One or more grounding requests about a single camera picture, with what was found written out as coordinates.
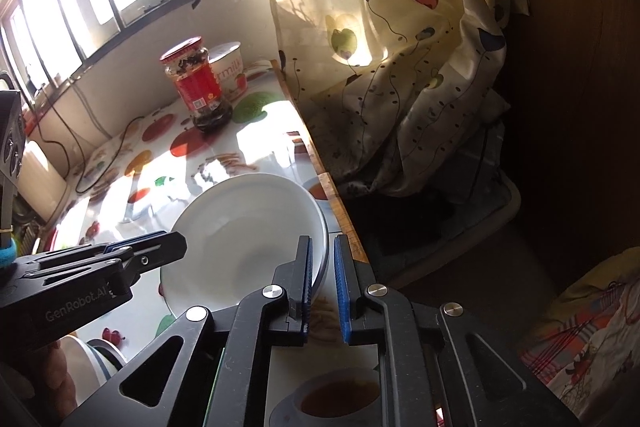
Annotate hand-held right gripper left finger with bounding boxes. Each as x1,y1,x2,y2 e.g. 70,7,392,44
60,234,316,427

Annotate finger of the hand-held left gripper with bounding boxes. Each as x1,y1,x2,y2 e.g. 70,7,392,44
17,230,189,275
22,256,150,297

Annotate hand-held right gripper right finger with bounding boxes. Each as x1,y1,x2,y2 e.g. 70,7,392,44
334,234,581,427

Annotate white bowl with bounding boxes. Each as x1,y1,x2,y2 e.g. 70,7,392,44
159,173,330,323

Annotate person's left hand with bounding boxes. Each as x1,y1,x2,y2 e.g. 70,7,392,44
15,339,76,408

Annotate white blue rimmed dish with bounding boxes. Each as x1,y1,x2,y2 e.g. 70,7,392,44
60,334,128,393

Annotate fruit printed table cover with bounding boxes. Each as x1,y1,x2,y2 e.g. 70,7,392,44
30,57,381,427

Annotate grey padded seat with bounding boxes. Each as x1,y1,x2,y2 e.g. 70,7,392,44
345,167,522,289

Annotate glass jar with red label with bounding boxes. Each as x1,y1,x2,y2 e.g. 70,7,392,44
160,37,233,134

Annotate white printed cup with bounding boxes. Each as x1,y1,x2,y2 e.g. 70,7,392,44
207,42,249,100

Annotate floral print curtain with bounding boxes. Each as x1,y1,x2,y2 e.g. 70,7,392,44
252,0,531,198

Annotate colourful printed blanket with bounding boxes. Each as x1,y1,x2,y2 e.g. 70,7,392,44
517,247,640,427

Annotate black power cable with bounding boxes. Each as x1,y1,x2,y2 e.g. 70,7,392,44
30,82,147,188

